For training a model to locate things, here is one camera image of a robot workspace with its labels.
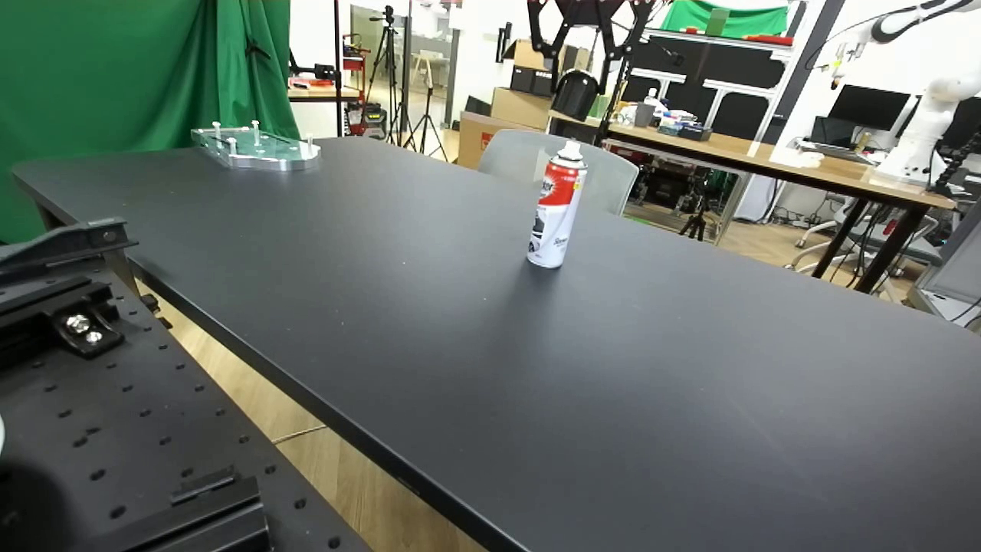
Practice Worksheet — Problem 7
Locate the small black tripod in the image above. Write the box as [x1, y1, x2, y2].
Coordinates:
[678, 191, 720, 246]

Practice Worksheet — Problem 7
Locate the black perforated breadboard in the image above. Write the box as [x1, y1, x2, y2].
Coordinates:
[0, 271, 371, 552]

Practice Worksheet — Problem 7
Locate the black shelving rack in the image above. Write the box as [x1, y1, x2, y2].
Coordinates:
[617, 26, 790, 143]

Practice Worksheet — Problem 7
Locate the white red spray can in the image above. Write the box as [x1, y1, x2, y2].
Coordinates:
[524, 138, 592, 271]

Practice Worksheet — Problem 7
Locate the green cloth on shelf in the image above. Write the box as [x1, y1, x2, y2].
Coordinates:
[658, 0, 796, 47]

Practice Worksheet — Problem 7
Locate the tan cardboard box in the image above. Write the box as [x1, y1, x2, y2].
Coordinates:
[486, 85, 560, 136]

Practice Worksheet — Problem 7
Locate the cardboard box with black items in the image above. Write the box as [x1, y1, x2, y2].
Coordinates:
[508, 36, 563, 102]

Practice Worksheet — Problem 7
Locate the small wooden side table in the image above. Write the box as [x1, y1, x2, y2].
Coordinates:
[286, 75, 363, 106]

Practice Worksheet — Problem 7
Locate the light stand tripod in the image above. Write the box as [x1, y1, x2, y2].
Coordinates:
[398, 42, 454, 162]

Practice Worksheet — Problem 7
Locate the large brown cardboard box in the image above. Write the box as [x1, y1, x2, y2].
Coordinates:
[454, 111, 519, 170]

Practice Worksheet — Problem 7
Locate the black clamp with silver screws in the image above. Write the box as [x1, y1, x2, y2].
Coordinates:
[49, 300, 127, 357]

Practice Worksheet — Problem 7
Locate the black metal rail mount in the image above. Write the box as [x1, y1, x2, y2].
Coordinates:
[0, 215, 138, 288]

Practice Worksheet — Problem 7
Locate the black camera tripod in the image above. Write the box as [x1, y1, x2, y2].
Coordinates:
[363, 3, 407, 111]

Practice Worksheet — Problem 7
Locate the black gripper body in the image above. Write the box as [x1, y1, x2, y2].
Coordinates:
[555, 0, 627, 26]

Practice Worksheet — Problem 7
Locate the green backdrop curtain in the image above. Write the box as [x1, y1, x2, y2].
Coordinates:
[0, 0, 303, 246]

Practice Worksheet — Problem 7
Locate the grey chair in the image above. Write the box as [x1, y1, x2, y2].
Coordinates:
[477, 124, 642, 217]

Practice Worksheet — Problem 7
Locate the black computer monitor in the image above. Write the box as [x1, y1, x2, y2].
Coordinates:
[812, 83, 913, 150]

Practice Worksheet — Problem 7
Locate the long wooden desk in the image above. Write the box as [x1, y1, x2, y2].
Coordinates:
[549, 106, 958, 296]

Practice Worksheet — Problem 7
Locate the clear acrylic plate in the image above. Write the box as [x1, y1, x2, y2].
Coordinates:
[191, 115, 320, 170]

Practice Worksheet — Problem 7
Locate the black flat mounting block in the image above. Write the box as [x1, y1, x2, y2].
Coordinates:
[90, 467, 276, 552]

